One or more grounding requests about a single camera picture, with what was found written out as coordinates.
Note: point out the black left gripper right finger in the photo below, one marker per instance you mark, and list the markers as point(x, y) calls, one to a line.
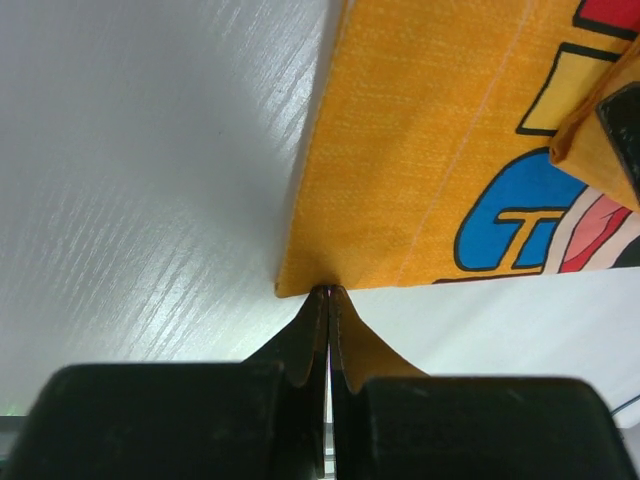
point(391, 420)

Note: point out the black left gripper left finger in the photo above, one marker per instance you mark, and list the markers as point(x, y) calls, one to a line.
point(261, 418)

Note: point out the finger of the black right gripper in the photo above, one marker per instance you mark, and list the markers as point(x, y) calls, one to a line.
point(618, 118)

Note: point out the orange cartoon print cloth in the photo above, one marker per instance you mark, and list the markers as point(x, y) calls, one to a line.
point(435, 189)

